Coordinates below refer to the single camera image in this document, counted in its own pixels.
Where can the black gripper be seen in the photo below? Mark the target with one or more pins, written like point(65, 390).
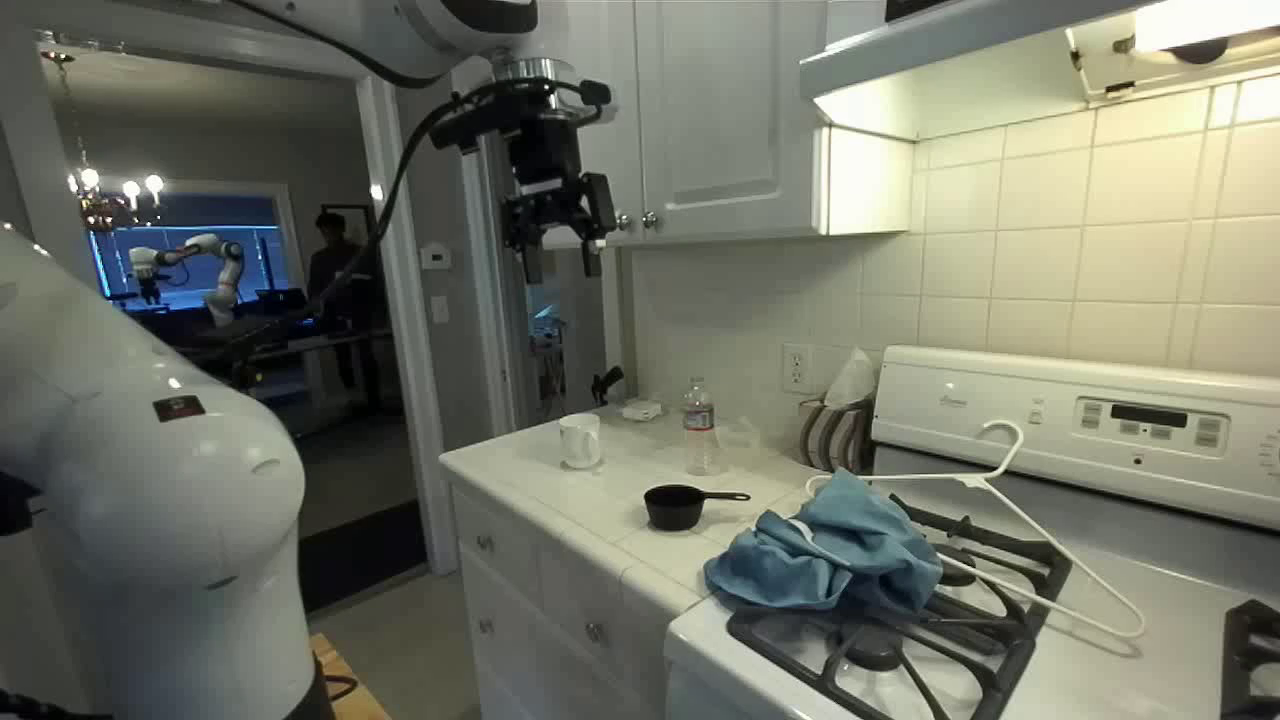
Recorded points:
point(545, 167)

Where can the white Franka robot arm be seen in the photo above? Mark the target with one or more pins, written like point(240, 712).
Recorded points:
point(133, 506)

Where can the silver cabinet knob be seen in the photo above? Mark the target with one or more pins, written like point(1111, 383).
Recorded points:
point(622, 222)
point(651, 216)

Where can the white mug blue flowers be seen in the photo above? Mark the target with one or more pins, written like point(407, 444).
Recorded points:
point(577, 443)

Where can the white upper cabinet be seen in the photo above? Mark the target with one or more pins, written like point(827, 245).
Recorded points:
point(722, 107)

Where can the white cabinet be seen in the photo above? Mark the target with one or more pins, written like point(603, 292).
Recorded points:
point(533, 601)
point(722, 107)

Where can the clear plastic water bottle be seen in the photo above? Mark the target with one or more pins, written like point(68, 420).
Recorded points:
point(698, 426)

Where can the person in dark clothes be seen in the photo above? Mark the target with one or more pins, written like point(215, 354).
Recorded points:
point(332, 272)

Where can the black measuring cup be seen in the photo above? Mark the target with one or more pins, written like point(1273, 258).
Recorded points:
point(675, 506)

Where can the drawer knob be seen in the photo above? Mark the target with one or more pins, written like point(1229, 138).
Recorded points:
point(486, 621)
point(481, 540)
point(598, 630)

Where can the white lower cabinet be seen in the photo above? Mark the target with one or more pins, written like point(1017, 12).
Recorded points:
point(533, 601)

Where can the blue cloth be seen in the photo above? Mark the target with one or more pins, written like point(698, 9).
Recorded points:
point(834, 554)

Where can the white range hood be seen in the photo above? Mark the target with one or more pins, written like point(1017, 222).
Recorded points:
point(960, 55)

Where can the chandelier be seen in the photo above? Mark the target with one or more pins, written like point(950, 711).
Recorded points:
point(115, 187)

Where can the wooden board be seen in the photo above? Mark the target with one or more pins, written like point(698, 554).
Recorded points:
point(350, 680)

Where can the black stove grate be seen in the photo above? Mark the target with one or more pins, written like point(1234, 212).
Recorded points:
point(1253, 666)
point(985, 641)

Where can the white gas stove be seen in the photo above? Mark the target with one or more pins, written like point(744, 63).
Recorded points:
point(1132, 601)

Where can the wall thermostat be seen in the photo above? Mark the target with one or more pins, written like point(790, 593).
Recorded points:
point(436, 258)

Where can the white light switch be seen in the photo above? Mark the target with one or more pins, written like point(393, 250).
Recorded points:
point(442, 309)

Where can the white wall outlet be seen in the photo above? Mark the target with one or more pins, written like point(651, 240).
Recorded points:
point(799, 367)

